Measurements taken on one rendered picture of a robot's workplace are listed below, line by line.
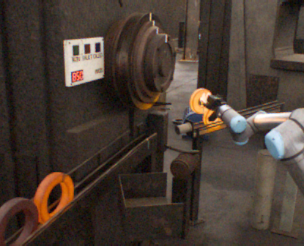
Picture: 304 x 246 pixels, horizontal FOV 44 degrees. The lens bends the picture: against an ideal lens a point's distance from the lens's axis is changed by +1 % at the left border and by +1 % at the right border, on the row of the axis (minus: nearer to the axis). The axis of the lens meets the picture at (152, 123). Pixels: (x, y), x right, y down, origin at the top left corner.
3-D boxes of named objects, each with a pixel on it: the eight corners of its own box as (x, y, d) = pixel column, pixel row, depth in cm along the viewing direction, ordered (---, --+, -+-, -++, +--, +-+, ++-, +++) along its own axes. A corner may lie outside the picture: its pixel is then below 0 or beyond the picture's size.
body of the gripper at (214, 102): (217, 93, 223) (229, 102, 215) (213, 105, 228) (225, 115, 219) (206, 94, 219) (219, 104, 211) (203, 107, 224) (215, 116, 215)
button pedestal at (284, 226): (269, 234, 241) (281, 143, 223) (275, 217, 262) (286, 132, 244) (297, 241, 234) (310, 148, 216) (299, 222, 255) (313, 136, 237)
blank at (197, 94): (188, 91, 227) (191, 92, 224) (209, 86, 233) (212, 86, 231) (190, 115, 232) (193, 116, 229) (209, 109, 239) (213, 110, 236)
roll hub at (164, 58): (143, 97, 174) (144, 35, 166) (166, 86, 199) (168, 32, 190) (154, 98, 172) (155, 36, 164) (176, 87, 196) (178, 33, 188)
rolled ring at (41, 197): (34, 197, 122) (27, 195, 124) (47, 236, 132) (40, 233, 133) (68, 163, 136) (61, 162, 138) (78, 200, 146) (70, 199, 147)
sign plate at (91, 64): (65, 86, 150) (63, 40, 145) (100, 77, 173) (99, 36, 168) (70, 86, 150) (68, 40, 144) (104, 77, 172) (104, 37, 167)
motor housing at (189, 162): (165, 237, 234) (168, 157, 218) (178, 220, 253) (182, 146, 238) (184, 243, 229) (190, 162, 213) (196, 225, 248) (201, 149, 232)
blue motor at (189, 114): (181, 142, 404) (182, 111, 394) (181, 127, 458) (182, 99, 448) (209, 143, 402) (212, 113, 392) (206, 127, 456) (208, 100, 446)
